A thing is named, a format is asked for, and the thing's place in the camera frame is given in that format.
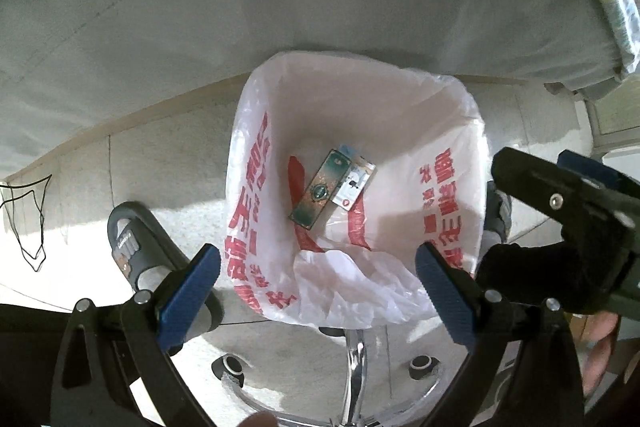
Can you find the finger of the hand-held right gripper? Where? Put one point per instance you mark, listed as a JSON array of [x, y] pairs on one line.
[[587, 169], [530, 187]]

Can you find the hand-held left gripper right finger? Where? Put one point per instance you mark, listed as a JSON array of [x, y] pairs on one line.
[[445, 299]]

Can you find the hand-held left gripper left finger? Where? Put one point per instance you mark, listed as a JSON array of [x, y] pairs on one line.
[[187, 299]]

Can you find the white red-printed bin bag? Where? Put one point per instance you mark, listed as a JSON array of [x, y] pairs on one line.
[[425, 132]]

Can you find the person's right hand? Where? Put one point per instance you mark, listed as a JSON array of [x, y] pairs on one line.
[[600, 352]]

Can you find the grey slipper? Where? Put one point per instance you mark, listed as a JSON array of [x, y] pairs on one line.
[[499, 217], [132, 242]]

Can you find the chrome swivel chair base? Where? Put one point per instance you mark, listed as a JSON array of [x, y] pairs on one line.
[[352, 367]]

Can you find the white card packet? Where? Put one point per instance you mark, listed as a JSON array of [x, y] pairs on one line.
[[357, 182]]

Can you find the green rectangular packet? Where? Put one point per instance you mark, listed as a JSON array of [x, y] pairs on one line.
[[317, 189]]

